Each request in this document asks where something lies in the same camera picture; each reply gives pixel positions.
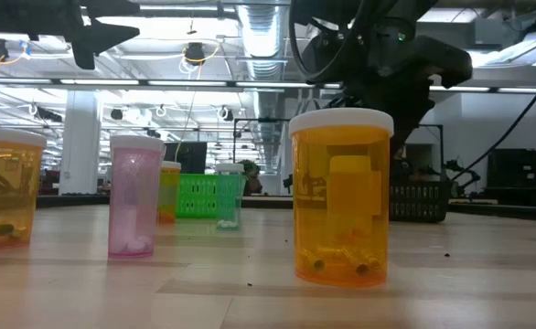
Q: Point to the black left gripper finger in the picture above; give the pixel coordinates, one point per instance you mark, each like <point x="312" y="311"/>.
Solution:
<point x="105" y="34"/>
<point x="84" y="57"/>

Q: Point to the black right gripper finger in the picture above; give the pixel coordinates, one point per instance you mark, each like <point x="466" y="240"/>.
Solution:
<point x="400" y="139"/>

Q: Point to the large orange pill bottle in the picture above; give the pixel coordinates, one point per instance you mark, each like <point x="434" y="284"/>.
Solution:
<point x="314" y="205"/>
<point x="7" y="192"/>
<point x="172" y="192"/>

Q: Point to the small pink pill bottle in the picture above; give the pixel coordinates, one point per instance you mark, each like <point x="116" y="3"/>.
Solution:
<point x="133" y="196"/>

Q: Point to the small green pill bottle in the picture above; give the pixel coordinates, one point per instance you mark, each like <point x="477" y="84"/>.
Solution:
<point x="229" y="196"/>

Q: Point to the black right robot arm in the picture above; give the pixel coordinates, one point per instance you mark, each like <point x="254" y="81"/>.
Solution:
<point x="446" y="64"/>

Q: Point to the black plastic basket bin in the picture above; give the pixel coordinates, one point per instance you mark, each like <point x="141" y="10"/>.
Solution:
<point x="421" y="201"/>

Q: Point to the green plastic basket bin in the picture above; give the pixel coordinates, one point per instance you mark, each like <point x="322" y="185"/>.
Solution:
<point x="197" y="196"/>

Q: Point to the overhead light bar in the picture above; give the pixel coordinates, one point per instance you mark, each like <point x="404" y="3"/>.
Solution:
<point x="181" y="83"/>

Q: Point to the white building pillar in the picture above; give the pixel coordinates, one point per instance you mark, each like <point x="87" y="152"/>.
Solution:
<point x="79" y="155"/>

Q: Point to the black cabinet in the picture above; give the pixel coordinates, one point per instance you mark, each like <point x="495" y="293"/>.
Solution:
<point x="522" y="178"/>

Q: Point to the black background monitor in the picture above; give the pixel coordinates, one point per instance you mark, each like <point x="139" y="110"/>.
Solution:
<point x="188" y="157"/>

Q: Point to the silver ceiling air duct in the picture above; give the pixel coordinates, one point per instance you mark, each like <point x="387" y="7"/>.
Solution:
<point x="261" y="41"/>

